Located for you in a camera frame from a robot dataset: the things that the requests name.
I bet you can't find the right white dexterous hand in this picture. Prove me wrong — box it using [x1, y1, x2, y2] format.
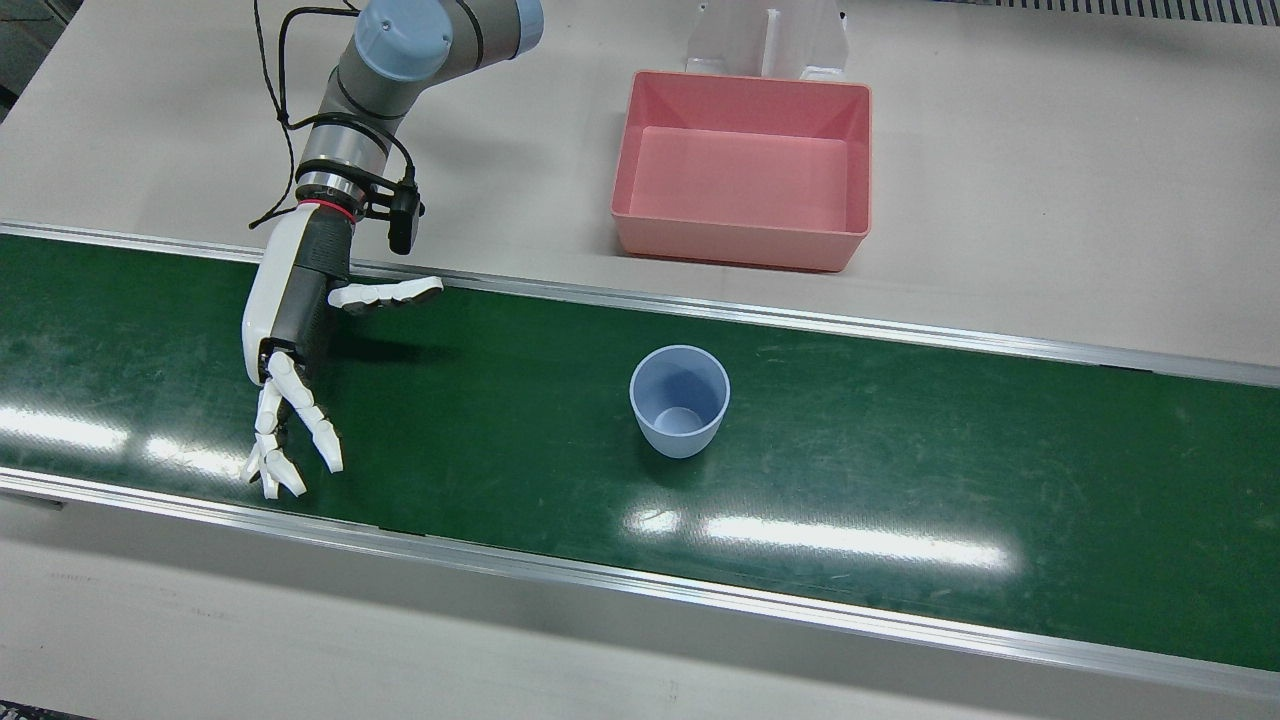
[242, 203, 444, 500]

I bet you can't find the pale blue plastic cup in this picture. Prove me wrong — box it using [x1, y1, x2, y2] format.
[629, 345, 732, 460]

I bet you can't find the pink plastic box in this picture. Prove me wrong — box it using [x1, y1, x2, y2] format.
[611, 69, 873, 274]

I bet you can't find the clear acrylic stand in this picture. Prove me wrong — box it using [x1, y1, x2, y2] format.
[685, 0, 851, 83]

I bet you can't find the green conveyor belt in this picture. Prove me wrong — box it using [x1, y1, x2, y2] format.
[0, 235, 1280, 673]

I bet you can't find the metal vent grille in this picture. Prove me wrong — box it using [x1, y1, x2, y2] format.
[935, 0, 1280, 28]

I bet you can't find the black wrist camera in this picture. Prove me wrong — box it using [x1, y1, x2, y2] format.
[355, 175, 426, 256]

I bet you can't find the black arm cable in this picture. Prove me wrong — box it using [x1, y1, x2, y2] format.
[248, 0, 416, 229]

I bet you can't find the aluminium conveyor rail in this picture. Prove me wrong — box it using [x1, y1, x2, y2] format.
[0, 221, 1280, 389]
[0, 466, 1280, 701]

